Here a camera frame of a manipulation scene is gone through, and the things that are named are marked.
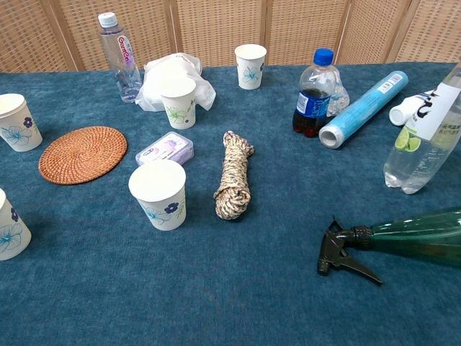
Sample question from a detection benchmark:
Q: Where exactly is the brown woven rattan coaster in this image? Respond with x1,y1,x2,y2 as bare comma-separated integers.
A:
38,125,128,186

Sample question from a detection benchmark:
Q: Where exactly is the small white milk bottle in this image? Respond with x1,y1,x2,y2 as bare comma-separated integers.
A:
388,94,428,127

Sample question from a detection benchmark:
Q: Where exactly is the green spray bottle black trigger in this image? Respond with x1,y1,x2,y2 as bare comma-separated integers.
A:
316,205,461,285

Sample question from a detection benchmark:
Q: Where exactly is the paper cup blue flower print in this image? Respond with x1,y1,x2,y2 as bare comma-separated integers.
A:
0,93,43,153
128,159,187,231
0,187,32,262
234,43,268,91

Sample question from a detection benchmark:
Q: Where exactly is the white plastic bag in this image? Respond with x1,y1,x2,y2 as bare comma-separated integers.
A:
135,52,217,112

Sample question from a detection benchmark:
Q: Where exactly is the coiled multicolour rope bundle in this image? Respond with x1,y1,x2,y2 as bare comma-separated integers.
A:
213,130,255,221

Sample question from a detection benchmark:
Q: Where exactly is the light blue film roll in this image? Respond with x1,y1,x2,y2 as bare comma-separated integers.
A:
318,70,409,149

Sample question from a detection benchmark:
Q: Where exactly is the cola bottle blue cap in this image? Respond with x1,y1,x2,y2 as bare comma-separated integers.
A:
292,48,341,138

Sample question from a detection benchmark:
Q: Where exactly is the paper cup green flower print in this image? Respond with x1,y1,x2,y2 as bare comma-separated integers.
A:
160,77,197,130

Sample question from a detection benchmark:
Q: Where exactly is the blue tablecloth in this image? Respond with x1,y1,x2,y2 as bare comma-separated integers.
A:
0,63,461,346

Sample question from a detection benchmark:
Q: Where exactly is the purple plastic box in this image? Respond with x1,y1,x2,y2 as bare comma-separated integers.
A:
135,131,194,167

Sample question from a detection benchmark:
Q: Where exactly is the lime soda bottle white label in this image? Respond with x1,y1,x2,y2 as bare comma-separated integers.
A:
382,59,461,195

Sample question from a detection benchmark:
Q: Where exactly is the clear water bottle pink label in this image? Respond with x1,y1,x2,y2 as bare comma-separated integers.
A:
98,12,144,105

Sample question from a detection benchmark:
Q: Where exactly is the woven wooden folding screen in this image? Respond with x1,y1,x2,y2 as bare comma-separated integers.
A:
0,0,461,73

